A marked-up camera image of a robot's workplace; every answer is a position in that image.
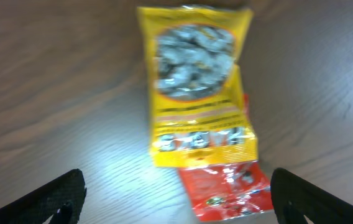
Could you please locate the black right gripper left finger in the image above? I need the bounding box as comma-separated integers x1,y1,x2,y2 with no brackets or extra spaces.
0,169,87,224

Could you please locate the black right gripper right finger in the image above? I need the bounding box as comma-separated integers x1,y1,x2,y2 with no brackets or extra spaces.
270,168,353,224

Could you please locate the red snack pouch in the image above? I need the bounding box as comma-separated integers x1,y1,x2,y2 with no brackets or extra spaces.
177,93,274,222

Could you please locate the yellow Hacks candy bag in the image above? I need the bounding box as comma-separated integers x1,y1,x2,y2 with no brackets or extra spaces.
137,6,258,167

